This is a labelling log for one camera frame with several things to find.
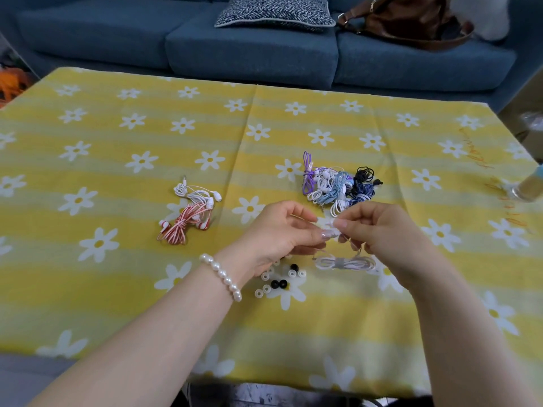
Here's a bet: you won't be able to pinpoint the navy patterned cushion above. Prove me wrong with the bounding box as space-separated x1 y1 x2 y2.
214 0 337 33

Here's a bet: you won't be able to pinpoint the clear bottle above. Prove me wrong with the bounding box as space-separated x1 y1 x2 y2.
511 163 543 203

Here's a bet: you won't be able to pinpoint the person's left hand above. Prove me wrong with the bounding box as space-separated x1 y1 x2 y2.
231 201 339 281

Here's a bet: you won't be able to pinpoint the clear plastic bag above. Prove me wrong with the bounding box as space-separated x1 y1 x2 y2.
520 111 543 134

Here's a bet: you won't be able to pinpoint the white pearl bracelet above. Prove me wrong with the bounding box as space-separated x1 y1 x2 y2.
199 253 243 303

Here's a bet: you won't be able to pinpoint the person's left forearm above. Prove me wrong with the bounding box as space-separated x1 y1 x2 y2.
25 249 255 407

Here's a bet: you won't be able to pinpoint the light blue earphones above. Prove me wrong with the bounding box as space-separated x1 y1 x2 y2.
318 171 355 208

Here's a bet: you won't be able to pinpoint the black earphones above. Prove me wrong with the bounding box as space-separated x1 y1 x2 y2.
354 166 383 187

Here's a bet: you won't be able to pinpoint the brown leather bag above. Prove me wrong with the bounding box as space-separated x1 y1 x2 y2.
337 0 475 51

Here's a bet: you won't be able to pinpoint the person's right hand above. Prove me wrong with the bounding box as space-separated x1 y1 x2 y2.
335 202 438 289

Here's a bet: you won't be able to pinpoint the navy striped earphones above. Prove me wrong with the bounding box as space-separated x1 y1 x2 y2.
348 182 376 206

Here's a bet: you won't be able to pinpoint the group of white ear tips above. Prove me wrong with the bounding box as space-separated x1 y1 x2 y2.
254 260 308 300

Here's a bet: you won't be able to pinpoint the blue fabric sofa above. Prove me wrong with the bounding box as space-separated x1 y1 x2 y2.
0 0 543 114

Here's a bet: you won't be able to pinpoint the person's right forearm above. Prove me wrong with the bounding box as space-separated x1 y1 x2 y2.
399 251 540 407

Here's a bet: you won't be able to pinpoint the purple earphones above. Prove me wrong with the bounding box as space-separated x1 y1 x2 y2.
301 151 320 196

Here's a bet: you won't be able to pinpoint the white earphones with grey tie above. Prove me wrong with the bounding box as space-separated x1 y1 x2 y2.
313 216 379 272

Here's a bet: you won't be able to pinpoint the red striped earphones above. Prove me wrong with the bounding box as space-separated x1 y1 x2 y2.
157 202 214 245

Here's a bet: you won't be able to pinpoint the yellow daisy tablecloth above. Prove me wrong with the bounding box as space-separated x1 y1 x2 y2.
0 67 543 398

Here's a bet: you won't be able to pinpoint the orange object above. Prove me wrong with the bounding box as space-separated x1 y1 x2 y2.
0 65 32 108

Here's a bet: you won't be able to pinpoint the white earphones bundle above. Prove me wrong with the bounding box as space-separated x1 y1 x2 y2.
315 167 341 204
329 198 354 219
173 174 223 208

